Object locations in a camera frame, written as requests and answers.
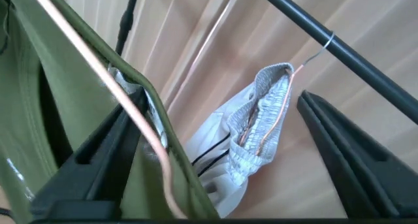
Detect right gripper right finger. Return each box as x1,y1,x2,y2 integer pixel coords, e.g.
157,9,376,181
297,89,418,219

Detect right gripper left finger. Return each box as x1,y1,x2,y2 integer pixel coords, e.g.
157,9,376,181
31,88,148,220

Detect green garment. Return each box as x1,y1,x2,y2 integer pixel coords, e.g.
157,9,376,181
0,0,220,224

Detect pink clothes hanger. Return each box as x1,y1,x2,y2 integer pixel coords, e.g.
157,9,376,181
238,31,336,156
27,0,187,220

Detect pale grey shorts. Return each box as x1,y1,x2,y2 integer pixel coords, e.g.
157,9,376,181
184,62,295,218

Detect black clothes rack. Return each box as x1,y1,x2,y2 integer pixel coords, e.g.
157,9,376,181
114,0,418,125

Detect beige curtain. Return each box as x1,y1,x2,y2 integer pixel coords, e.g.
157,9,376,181
54,0,418,218

